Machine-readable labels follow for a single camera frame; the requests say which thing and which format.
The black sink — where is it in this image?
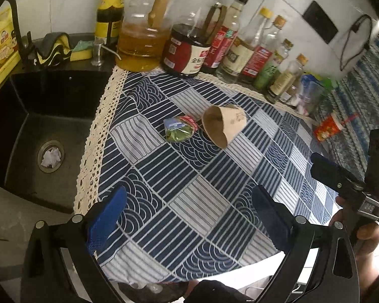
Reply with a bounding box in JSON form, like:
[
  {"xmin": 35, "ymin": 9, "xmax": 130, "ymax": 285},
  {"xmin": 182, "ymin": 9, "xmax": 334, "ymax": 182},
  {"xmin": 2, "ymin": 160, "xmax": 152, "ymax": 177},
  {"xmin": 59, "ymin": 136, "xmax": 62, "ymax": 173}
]
[{"xmin": 0, "ymin": 66, "xmax": 115, "ymax": 213}]

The red label sauce bottle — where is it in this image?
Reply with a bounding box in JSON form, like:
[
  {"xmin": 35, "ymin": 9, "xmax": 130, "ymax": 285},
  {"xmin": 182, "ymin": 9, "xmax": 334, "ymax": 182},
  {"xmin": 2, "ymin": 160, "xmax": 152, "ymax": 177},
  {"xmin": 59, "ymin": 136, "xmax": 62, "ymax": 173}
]
[{"xmin": 202, "ymin": 0, "xmax": 250, "ymax": 74}]

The blue patterned tablecloth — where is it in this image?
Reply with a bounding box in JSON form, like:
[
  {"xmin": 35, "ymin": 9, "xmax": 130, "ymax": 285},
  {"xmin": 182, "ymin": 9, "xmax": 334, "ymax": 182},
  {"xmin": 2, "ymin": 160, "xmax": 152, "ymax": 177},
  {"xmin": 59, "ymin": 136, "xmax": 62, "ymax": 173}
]
[{"xmin": 73, "ymin": 66, "xmax": 345, "ymax": 285}]

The dark bottle yellow green label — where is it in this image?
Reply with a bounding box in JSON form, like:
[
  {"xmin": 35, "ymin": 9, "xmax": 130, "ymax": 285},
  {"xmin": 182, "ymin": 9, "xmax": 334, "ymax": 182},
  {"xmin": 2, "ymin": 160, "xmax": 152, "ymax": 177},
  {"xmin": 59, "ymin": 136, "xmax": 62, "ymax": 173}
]
[{"xmin": 95, "ymin": 0, "xmax": 127, "ymax": 40}]

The dark bottle red label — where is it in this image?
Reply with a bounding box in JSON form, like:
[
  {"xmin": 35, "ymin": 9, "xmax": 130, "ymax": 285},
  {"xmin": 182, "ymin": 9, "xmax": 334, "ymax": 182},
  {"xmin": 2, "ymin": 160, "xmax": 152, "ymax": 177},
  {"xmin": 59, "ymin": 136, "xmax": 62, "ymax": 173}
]
[{"xmin": 238, "ymin": 16, "xmax": 287, "ymax": 86}]

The beige paper cup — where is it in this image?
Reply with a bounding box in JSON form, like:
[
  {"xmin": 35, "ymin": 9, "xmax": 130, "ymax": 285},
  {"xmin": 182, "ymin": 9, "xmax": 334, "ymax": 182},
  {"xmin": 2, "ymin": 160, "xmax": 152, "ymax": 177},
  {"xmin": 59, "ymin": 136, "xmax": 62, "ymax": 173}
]
[{"xmin": 201, "ymin": 104, "xmax": 247, "ymax": 149}]

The yellow dish soap box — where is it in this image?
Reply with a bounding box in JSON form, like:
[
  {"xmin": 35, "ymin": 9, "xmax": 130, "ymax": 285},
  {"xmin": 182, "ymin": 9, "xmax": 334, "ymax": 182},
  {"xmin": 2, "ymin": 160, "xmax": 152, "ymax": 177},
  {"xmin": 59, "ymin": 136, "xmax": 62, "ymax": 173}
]
[{"xmin": 0, "ymin": 6, "xmax": 21, "ymax": 85}]

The black cable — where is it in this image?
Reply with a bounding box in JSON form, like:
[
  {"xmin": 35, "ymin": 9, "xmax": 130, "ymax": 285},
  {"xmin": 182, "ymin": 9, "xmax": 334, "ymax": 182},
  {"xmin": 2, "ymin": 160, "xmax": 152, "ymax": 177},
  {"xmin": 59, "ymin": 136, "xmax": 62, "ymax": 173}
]
[{"xmin": 339, "ymin": 14, "xmax": 374, "ymax": 71}]

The yellow green sponge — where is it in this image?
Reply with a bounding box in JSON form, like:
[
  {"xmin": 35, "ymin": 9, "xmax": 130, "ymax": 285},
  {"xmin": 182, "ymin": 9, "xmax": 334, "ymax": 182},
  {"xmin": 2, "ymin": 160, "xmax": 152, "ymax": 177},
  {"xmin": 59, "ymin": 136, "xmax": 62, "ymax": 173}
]
[{"xmin": 70, "ymin": 40, "xmax": 93, "ymax": 62}]

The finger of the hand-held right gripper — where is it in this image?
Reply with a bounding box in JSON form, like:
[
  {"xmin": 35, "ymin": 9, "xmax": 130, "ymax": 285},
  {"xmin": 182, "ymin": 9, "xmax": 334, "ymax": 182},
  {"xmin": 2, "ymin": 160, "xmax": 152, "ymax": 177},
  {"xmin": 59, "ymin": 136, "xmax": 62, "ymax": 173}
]
[{"xmin": 310, "ymin": 152, "xmax": 365, "ymax": 203}]

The cooking oil jug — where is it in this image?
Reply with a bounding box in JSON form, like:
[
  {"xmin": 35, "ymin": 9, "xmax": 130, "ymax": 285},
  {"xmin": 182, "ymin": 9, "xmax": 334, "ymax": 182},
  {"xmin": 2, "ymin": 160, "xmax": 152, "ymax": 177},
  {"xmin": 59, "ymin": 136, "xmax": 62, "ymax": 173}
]
[{"xmin": 115, "ymin": 0, "xmax": 179, "ymax": 73}]

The grey yellow dish cloth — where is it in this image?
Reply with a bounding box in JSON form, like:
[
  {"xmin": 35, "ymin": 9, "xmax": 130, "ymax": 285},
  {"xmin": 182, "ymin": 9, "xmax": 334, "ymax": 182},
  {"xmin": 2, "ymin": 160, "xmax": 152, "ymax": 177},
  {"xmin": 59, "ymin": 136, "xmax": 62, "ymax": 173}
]
[{"xmin": 32, "ymin": 32, "xmax": 73, "ymax": 67}]

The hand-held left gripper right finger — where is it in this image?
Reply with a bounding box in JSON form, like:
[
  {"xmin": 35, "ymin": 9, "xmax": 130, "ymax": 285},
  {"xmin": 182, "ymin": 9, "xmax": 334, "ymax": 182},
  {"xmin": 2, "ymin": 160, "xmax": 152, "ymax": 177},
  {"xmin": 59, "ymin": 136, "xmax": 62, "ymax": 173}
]
[{"xmin": 252, "ymin": 185, "xmax": 361, "ymax": 303}]

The crumpled white tissue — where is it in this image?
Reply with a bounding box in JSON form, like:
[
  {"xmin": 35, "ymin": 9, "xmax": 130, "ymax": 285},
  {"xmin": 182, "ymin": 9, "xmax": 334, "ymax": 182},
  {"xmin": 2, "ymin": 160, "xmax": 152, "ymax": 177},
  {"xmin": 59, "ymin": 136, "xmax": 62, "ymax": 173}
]
[{"xmin": 42, "ymin": 148, "xmax": 62, "ymax": 168}]

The dark soy sauce bottle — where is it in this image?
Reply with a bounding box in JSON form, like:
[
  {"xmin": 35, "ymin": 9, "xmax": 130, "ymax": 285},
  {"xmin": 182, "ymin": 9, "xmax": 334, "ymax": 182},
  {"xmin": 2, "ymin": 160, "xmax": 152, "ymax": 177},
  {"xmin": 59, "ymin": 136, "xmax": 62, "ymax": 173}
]
[{"xmin": 161, "ymin": 0, "xmax": 228, "ymax": 79}]

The clear bottle olive label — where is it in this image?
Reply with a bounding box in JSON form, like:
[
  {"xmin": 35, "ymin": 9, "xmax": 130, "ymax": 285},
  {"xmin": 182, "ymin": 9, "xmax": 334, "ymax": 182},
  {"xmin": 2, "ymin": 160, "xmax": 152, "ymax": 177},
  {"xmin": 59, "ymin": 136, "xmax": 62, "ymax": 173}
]
[{"xmin": 265, "ymin": 54, "xmax": 309, "ymax": 104}]

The person's right hand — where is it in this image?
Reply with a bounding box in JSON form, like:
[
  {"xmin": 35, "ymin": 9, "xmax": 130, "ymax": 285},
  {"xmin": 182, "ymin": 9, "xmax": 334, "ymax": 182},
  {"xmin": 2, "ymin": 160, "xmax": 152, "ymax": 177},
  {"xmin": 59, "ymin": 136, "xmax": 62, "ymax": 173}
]
[{"xmin": 329, "ymin": 196, "xmax": 379, "ymax": 288}]

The metal sink drain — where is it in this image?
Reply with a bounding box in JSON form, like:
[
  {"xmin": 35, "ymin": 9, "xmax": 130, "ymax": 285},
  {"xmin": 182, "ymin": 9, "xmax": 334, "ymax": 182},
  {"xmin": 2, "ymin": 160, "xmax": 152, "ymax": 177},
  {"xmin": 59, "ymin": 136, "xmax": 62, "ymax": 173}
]
[{"xmin": 37, "ymin": 139, "xmax": 65, "ymax": 173}]

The black wall socket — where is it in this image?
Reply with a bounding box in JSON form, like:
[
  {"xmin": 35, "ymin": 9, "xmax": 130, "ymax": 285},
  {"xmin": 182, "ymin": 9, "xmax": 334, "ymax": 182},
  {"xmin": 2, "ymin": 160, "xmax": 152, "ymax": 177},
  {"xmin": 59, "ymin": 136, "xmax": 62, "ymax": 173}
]
[{"xmin": 302, "ymin": 1, "xmax": 339, "ymax": 45}]

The clear bottle cream label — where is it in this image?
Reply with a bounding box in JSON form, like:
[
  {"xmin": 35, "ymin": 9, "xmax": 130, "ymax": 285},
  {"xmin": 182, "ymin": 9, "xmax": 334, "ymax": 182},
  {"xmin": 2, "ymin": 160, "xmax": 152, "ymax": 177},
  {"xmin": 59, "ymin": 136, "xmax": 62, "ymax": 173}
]
[{"xmin": 216, "ymin": 6, "xmax": 274, "ymax": 83}]

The metal soap pump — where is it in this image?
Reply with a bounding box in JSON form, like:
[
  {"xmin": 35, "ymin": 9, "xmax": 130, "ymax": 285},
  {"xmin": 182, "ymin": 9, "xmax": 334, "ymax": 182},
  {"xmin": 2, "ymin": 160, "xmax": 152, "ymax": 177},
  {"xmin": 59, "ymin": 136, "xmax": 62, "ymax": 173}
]
[{"xmin": 91, "ymin": 36, "xmax": 122, "ymax": 67}]

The person's dark clothing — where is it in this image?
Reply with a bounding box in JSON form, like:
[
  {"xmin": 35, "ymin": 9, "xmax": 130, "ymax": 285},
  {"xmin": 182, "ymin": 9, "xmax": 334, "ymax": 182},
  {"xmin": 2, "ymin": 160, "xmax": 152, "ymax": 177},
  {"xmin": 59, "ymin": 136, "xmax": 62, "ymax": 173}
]
[{"xmin": 183, "ymin": 279, "xmax": 256, "ymax": 303}]

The blue striped cloth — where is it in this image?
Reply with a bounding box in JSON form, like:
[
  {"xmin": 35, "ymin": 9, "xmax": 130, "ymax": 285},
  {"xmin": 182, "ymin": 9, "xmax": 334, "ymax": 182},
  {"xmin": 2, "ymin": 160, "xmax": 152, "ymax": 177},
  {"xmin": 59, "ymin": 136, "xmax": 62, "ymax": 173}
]
[{"xmin": 316, "ymin": 32, "xmax": 379, "ymax": 177}]

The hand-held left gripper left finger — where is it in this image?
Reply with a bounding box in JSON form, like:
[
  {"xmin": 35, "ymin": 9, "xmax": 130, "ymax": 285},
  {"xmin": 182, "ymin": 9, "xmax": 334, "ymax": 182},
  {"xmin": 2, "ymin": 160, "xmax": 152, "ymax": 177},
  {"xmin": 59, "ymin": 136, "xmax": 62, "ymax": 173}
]
[{"xmin": 20, "ymin": 186, "xmax": 128, "ymax": 303}]

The green red snack packet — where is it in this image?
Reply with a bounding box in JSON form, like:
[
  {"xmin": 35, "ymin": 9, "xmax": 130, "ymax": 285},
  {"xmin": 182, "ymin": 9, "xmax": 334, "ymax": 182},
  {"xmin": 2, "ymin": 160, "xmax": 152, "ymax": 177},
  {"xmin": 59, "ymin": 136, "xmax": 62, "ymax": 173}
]
[{"xmin": 163, "ymin": 115, "xmax": 199, "ymax": 142}]

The black faucet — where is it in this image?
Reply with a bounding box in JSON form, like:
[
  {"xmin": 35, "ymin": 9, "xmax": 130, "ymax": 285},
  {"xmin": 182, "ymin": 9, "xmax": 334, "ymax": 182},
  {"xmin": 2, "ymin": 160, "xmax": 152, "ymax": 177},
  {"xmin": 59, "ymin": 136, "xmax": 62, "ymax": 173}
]
[{"xmin": 0, "ymin": 0, "xmax": 30, "ymax": 67}]

